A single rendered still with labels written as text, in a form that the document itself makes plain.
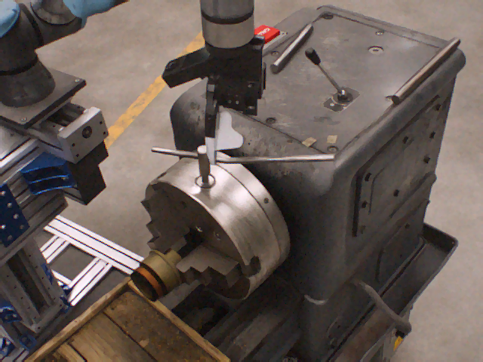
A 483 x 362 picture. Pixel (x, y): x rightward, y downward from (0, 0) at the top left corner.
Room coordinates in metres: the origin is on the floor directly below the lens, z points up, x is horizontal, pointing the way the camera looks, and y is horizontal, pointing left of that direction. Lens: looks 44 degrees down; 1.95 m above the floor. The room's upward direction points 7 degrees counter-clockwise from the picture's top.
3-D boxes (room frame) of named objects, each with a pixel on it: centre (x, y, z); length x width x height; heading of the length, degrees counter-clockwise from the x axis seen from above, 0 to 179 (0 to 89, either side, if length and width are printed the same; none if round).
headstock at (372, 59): (1.06, -0.21, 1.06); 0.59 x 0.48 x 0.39; 133
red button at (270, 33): (1.24, -0.10, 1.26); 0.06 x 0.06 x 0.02; 43
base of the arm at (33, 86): (1.28, 0.54, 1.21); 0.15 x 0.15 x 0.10
